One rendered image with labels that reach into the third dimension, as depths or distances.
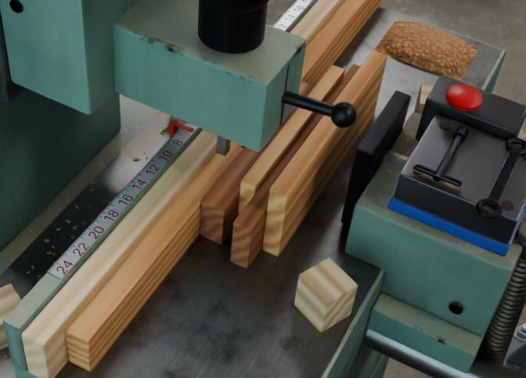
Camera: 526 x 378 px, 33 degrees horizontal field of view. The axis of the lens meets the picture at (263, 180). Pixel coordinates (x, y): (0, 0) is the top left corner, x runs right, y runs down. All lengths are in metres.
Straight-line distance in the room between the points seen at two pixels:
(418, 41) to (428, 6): 1.77
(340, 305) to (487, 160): 0.17
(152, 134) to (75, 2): 0.37
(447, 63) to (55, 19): 0.46
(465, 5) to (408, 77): 1.85
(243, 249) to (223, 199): 0.04
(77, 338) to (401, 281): 0.28
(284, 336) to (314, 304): 0.04
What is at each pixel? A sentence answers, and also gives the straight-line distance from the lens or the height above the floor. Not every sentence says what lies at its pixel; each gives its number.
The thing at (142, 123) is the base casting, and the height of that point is 0.80.
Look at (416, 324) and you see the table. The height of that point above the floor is 0.87.
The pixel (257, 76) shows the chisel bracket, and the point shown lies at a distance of 0.65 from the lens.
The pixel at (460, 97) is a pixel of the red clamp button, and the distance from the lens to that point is 0.74.
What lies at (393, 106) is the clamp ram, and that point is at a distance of 0.76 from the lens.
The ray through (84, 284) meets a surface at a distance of 0.66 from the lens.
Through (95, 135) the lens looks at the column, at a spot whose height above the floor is 0.83.
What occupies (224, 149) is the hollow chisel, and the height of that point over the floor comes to 0.96.
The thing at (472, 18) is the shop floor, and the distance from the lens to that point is 2.75.
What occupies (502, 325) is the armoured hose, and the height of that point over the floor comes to 0.85.
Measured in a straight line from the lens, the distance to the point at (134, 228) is 0.70.
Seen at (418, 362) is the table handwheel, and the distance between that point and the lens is 0.81.
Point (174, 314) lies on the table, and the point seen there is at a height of 0.90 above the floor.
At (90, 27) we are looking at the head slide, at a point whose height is 1.08.
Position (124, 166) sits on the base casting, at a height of 0.80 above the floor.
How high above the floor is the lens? 1.47
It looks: 45 degrees down
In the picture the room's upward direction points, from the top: 7 degrees clockwise
